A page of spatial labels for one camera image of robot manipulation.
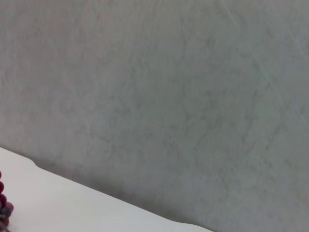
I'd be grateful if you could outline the dark red grape bunch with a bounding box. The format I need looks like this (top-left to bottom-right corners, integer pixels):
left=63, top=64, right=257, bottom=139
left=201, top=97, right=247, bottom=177
left=0, top=170, right=15, bottom=232

